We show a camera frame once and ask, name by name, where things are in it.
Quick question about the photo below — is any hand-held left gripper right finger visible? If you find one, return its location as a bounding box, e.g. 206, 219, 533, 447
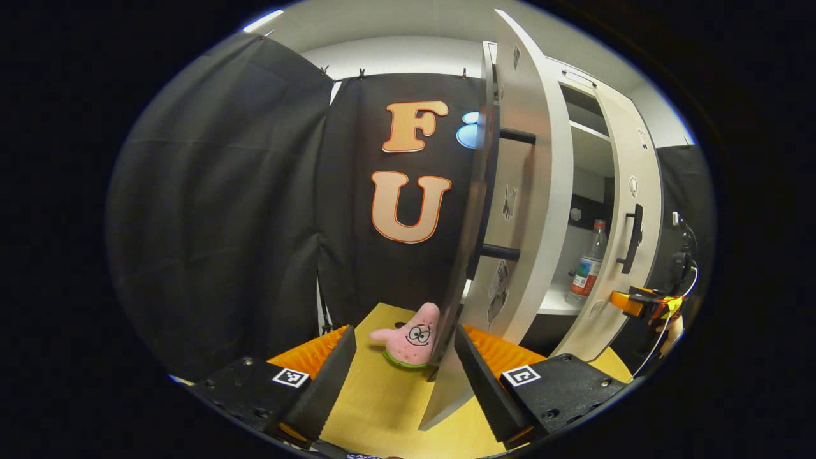
454, 323, 632, 447

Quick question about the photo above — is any white cable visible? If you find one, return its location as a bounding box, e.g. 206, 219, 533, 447
630, 265, 700, 383

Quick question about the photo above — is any white cabinet drawer black handle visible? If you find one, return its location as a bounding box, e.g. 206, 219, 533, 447
553, 59, 601, 91

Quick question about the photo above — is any white cabinet door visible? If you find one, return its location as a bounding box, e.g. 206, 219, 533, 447
418, 10, 574, 431
551, 86, 664, 364

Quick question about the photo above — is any clear plastic bottle red label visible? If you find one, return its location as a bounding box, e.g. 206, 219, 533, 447
565, 219, 608, 305

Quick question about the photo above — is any pink starfish plush toy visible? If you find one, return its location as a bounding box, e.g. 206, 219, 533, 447
370, 302, 442, 369

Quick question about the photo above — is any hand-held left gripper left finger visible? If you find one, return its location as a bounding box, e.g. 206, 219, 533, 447
191, 325, 358, 447

